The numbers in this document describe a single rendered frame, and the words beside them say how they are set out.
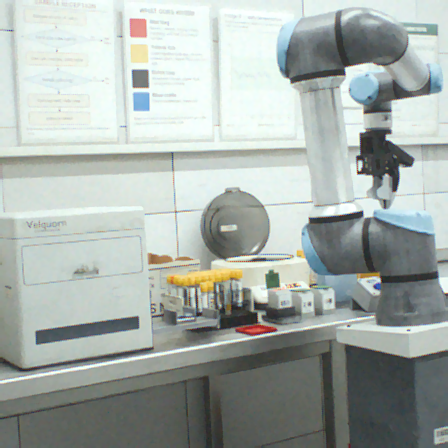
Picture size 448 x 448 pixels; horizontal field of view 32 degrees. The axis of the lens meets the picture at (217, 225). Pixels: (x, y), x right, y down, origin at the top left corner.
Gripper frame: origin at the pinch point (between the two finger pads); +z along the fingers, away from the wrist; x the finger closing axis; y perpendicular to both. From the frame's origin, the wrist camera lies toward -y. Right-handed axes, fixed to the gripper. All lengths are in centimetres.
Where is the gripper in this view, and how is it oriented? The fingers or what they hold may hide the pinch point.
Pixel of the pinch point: (387, 205)
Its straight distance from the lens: 214.7
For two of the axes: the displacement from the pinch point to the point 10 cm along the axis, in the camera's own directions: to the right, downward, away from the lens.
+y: -8.6, 0.7, -5.0
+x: 5.0, 0.1, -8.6
